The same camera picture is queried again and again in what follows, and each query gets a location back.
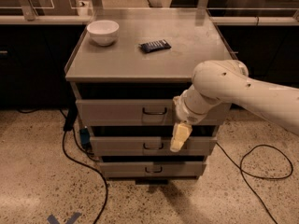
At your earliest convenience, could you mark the grey top drawer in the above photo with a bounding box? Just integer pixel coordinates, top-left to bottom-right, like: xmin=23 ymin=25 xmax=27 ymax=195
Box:
xmin=75 ymin=98 xmax=234 ymax=127

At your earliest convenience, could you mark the white ceramic bowl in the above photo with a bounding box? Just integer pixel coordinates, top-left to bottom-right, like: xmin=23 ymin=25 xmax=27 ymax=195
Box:
xmin=87 ymin=20 xmax=120 ymax=46

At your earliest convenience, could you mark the black power strip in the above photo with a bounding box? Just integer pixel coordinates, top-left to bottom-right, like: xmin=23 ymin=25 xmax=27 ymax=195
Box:
xmin=64 ymin=107 xmax=78 ymax=132

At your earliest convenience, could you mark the blue power adapter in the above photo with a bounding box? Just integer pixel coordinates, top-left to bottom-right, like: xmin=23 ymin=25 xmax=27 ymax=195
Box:
xmin=79 ymin=128 xmax=91 ymax=148

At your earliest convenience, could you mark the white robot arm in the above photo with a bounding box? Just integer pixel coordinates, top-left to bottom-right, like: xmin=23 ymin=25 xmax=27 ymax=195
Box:
xmin=170 ymin=60 xmax=299 ymax=152

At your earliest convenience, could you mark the grey bottom drawer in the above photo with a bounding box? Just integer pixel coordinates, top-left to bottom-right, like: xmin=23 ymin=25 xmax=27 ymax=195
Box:
xmin=99 ymin=161 xmax=206 ymax=178

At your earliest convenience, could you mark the grey middle drawer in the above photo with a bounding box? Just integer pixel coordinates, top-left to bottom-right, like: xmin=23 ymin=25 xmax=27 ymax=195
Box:
xmin=91 ymin=136 xmax=216 ymax=157

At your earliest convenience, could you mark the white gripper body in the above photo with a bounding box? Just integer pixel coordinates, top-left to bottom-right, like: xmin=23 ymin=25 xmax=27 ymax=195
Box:
xmin=173 ymin=95 xmax=206 ymax=125

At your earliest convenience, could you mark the grey drawer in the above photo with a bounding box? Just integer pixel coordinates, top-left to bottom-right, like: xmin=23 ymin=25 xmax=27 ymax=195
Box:
xmin=99 ymin=161 xmax=206 ymax=178
xmin=75 ymin=98 xmax=234 ymax=127
xmin=91 ymin=136 xmax=216 ymax=157

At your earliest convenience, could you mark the grey drawer cabinet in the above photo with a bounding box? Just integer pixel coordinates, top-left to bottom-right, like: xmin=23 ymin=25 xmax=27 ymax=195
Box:
xmin=66 ymin=8 xmax=231 ymax=181

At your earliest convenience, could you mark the dark blue snack bar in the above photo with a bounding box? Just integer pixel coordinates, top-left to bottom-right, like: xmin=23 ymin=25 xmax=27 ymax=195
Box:
xmin=139 ymin=39 xmax=171 ymax=53

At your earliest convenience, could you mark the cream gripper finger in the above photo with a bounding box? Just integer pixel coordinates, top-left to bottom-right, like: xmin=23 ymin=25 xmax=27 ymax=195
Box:
xmin=170 ymin=122 xmax=192 ymax=152

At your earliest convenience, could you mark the black cable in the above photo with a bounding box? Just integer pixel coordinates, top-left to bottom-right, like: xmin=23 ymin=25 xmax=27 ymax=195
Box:
xmin=16 ymin=107 xmax=109 ymax=224
xmin=216 ymin=142 xmax=294 ymax=224

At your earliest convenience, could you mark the black cable on right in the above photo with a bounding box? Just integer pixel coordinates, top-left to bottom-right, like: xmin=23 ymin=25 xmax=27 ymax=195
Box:
xmin=216 ymin=142 xmax=294 ymax=224

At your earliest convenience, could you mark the black cable on left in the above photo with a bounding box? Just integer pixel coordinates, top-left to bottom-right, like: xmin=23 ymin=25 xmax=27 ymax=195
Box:
xmin=16 ymin=107 xmax=109 ymax=224

